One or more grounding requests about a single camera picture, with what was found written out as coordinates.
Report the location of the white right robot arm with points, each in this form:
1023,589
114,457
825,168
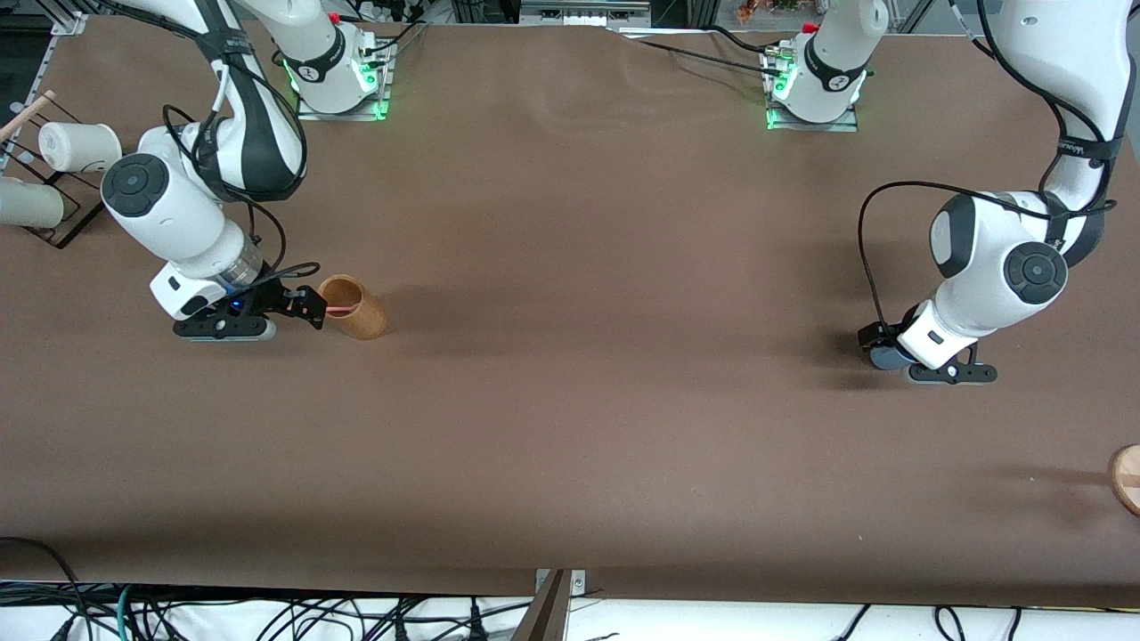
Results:
187,214

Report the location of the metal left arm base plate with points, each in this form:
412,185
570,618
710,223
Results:
850,123

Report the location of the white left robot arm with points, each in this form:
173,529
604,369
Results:
1006,267

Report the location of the white paper cup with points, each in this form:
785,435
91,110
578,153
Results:
80,147
31,203

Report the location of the brown wooden cylinder holder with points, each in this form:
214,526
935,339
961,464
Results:
363,318

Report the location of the small metal table bracket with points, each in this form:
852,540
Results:
579,580

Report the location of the blue cup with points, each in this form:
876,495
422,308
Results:
889,358

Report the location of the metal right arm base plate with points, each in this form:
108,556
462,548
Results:
385,85

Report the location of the round wooden disc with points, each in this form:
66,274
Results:
1127,481

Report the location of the light wooden stick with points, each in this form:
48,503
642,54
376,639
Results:
27,114

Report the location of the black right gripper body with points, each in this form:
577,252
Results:
278,298

